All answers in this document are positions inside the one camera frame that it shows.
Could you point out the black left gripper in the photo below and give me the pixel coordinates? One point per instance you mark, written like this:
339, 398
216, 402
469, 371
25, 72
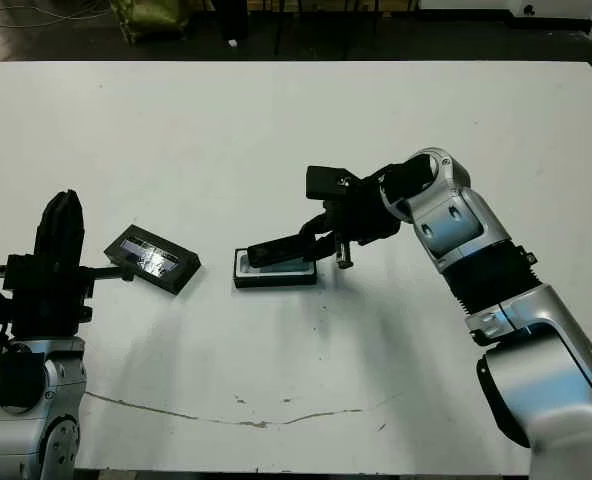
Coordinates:
46, 295

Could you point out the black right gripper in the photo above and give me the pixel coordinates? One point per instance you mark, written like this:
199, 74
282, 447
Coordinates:
361, 215

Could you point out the black box lid shiny window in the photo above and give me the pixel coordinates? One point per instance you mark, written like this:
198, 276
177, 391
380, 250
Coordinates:
151, 255

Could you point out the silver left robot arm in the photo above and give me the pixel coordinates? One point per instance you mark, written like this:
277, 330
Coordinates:
51, 450

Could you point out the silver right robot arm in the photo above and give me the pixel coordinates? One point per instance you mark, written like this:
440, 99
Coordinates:
456, 220

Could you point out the black box with white insert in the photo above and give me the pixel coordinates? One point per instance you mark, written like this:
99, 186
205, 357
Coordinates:
276, 282

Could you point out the green sack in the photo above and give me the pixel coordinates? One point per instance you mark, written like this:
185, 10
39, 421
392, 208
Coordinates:
148, 20

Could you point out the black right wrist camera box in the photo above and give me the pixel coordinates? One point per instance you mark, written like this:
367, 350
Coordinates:
326, 181

